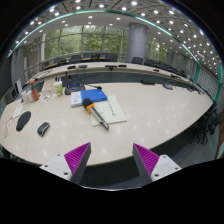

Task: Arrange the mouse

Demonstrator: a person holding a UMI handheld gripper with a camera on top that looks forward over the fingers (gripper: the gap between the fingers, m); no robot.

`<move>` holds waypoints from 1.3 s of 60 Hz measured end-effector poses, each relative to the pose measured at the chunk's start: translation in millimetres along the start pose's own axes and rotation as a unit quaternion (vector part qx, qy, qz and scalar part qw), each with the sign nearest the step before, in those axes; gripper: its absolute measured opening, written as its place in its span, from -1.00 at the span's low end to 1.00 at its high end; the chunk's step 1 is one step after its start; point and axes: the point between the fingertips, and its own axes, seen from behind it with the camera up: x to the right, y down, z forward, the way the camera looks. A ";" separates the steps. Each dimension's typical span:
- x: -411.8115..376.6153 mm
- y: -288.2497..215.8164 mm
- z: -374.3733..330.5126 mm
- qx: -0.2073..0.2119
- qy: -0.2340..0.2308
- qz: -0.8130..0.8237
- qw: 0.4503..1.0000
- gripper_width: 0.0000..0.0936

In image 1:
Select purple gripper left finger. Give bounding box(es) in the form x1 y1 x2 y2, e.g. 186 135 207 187
41 142 91 184

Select white papers on left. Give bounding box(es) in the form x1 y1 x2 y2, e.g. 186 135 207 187
13 103 24 119

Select black conference desk unit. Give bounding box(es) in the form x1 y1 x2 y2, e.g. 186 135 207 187
65 84 85 95

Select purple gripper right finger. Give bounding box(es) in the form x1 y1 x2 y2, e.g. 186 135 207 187
132 143 181 185

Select black and orange microphone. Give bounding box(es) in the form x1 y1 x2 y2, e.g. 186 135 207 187
82 98 109 130

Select black computer mouse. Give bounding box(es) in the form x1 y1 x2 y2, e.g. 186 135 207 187
37 122 50 136

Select black oval mouse pad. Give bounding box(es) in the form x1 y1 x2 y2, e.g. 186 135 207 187
16 111 31 131

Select pale green booklet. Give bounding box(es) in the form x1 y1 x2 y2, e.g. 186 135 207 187
95 95 127 124

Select grey round pillar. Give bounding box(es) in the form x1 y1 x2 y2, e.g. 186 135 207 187
125 23 148 63

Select white green container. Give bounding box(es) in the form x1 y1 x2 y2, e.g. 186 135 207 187
53 81 63 96

